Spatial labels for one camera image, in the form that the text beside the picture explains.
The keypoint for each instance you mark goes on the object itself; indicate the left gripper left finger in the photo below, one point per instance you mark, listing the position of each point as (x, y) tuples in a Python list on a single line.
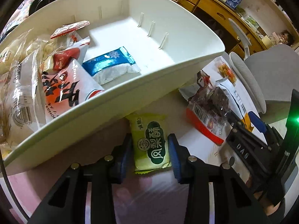
[(66, 200)]

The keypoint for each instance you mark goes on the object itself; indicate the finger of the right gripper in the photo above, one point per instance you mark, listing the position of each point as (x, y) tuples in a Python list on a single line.
[(234, 121), (257, 122)]

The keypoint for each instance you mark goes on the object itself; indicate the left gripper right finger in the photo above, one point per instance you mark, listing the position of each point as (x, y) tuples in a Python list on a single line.
[(216, 194)]

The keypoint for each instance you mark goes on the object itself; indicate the dark dried fruit packet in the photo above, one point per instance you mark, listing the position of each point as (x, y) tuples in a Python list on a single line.
[(207, 112)]

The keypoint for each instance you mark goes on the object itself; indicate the orange fried twist packet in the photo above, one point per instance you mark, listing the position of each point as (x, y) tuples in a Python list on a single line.
[(225, 71)]

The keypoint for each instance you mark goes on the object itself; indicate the green pineapple cake packet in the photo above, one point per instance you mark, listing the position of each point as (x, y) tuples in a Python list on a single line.
[(150, 144)]

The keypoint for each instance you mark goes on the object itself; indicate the yellow puffed snack bag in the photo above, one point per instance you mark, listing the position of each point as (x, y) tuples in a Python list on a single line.
[(22, 111)]

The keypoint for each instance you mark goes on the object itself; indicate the red white snack packet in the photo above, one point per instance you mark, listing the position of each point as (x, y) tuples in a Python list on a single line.
[(65, 83)]

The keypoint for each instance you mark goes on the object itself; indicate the blue white candy packet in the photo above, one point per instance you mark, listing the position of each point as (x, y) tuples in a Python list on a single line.
[(112, 65)]

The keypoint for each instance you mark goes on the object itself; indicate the red cookie packet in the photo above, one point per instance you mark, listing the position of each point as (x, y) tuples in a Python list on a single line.
[(68, 28)]

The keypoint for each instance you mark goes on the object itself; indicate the white orange snack bar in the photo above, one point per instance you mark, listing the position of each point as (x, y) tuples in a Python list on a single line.
[(240, 103)]

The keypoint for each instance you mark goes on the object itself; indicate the brown white snack packet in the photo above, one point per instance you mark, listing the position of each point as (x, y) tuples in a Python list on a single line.
[(199, 85)]

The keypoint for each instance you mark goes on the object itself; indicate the person's right hand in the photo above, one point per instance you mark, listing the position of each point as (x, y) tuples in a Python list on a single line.
[(268, 207)]

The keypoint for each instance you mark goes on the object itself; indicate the cartoon printed table cloth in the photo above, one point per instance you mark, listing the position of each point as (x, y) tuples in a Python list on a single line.
[(149, 193)]

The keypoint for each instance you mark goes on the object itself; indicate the grey office chair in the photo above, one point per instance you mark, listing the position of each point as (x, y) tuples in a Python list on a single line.
[(269, 76)]

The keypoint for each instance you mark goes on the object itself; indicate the doll on desk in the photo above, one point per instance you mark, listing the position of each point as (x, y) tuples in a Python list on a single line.
[(285, 37)]

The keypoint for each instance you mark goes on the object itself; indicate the white plastic storage tray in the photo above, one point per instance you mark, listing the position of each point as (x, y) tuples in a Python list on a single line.
[(168, 43)]

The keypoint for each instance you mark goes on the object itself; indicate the wooden desk with drawers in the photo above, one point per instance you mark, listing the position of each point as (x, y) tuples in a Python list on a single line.
[(216, 15)]

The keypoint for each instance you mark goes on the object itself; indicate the black handbag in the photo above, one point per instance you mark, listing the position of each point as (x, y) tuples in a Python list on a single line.
[(38, 4)]

